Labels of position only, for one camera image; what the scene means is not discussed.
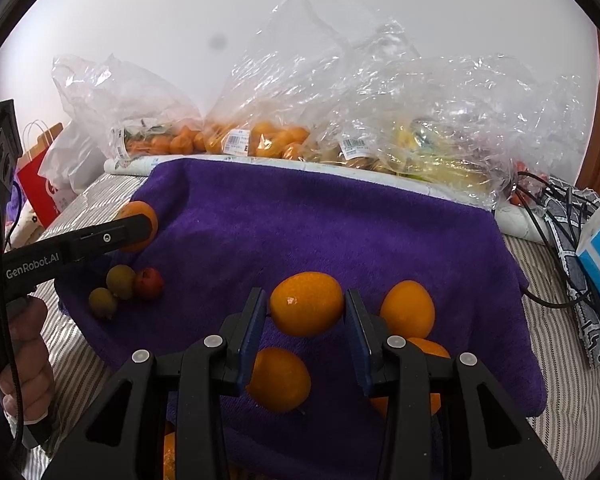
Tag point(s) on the medium round orange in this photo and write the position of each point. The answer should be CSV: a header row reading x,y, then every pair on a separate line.
x,y
280,380

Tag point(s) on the round smooth orange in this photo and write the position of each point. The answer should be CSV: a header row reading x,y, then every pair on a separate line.
x,y
407,308

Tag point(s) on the medium dimpled orange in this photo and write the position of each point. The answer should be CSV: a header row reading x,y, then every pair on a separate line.
x,y
135,208

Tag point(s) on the clear plastic bag of mandarins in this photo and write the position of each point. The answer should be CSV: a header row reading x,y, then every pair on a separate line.
x,y
130,105

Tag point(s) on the small red fruit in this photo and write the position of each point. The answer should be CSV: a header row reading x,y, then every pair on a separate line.
x,y
148,284

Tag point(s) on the purple towel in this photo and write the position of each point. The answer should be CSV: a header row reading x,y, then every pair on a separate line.
x,y
305,225

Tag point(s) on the small greenish-brown fruit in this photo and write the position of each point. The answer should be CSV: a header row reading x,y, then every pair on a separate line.
x,y
102,303
120,281

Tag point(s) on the large speckled mandarin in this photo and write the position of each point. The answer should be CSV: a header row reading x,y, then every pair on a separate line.
x,y
169,455

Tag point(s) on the clear plastic bag of yellow fruit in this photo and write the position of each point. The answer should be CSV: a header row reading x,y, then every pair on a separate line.
x,y
455,120

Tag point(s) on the oval smooth orange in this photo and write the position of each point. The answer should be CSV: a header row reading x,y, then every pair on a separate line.
x,y
307,305

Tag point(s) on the person's left hand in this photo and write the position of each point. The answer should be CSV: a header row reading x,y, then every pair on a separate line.
x,y
32,355

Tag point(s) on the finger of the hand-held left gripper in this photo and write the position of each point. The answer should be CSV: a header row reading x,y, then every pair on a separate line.
x,y
110,237

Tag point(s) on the white plastic bag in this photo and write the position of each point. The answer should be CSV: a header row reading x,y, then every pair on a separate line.
x,y
72,165

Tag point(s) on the large mandarin with green stem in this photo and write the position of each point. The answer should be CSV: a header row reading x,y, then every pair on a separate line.
x,y
432,349

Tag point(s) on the clear plastic bag of kumquats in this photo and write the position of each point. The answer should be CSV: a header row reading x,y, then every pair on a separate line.
x,y
280,85

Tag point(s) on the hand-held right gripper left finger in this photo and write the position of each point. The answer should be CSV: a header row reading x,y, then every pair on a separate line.
x,y
248,355

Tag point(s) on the white patterned pouch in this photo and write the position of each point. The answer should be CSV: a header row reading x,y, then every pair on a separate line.
x,y
32,217

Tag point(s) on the red paper bag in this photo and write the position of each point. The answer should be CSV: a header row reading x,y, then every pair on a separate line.
x,y
35,185

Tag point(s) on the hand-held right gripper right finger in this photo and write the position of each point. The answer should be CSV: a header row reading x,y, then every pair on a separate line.
x,y
361,355

